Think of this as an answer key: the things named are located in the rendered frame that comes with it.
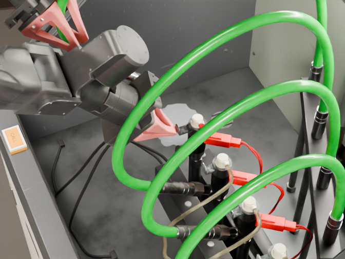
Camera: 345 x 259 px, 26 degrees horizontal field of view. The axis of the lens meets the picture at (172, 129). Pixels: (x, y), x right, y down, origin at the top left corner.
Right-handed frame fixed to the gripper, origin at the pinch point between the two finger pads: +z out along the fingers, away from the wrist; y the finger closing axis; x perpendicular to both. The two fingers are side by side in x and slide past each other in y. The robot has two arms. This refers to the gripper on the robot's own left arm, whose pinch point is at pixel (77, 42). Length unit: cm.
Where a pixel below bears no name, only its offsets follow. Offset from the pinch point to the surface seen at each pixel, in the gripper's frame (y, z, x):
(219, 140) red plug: 1.9, 24.7, -4.9
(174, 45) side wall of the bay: 34.9, 17.0, 10.9
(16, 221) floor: 62, 40, 115
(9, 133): 6.4, 5.8, 29.7
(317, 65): 13.2, 26.9, -19.5
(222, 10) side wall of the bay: 40.3, 18.2, 0.9
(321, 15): 10.6, 19.7, -26.0
